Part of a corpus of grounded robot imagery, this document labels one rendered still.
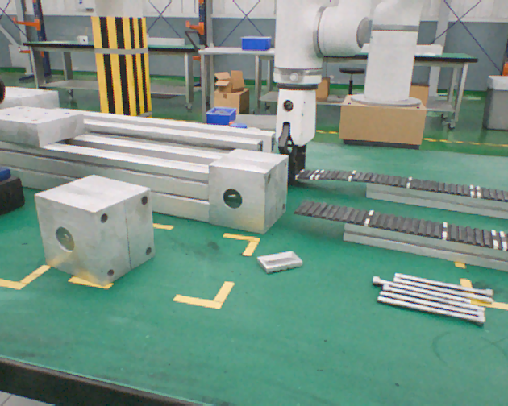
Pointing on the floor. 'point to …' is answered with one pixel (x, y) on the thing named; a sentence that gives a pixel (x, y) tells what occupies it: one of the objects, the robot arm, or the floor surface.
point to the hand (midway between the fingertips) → (292, 167)
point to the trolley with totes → (251, 45)
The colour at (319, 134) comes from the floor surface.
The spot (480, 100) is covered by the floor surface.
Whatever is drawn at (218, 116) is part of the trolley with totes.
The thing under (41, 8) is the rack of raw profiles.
